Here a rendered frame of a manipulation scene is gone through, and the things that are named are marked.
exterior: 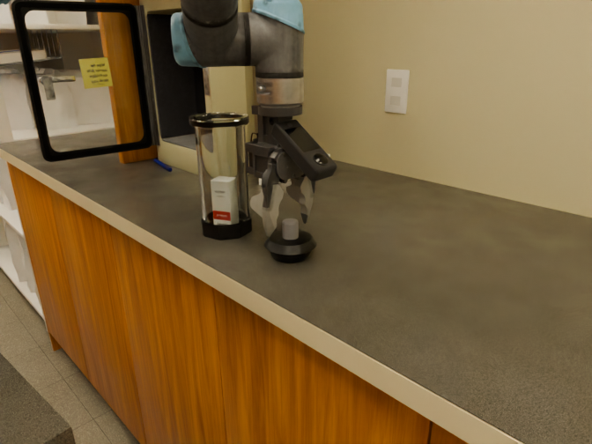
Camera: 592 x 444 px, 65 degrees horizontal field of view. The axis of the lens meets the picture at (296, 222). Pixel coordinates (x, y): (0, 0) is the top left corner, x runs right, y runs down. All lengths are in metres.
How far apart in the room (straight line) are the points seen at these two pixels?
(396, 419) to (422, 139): 0.84
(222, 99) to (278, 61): 0.54
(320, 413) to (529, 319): 0.34
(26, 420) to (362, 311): 0.41
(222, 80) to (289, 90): 0.53
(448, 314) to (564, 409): 0.19
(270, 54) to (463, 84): 0.64
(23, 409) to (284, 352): 0.37
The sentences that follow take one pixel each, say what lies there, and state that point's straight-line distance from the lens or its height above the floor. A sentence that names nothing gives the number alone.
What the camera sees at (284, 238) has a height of 0.98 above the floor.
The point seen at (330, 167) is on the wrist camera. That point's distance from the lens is 0.70.
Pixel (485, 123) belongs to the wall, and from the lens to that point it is 1.23.
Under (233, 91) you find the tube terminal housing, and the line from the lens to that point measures 1.26.
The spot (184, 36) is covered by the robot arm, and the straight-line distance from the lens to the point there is 0.71.
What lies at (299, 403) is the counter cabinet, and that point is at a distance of 0.80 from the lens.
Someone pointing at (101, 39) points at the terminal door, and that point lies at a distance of 1.44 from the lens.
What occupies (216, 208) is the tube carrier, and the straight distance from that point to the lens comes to 0.87.
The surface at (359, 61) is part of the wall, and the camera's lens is 1.42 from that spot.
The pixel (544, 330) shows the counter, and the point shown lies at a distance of 0.70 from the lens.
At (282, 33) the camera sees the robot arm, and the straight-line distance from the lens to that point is 0.72.
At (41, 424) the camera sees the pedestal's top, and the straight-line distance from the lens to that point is 0.56.
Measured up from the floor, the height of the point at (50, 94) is 1.17.
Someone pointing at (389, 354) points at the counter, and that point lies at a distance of 0.59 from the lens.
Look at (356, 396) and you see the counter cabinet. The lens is 0.69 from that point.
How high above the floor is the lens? 1.30
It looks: 22 degrees down
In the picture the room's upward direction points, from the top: 1 degrees counter-clockwise
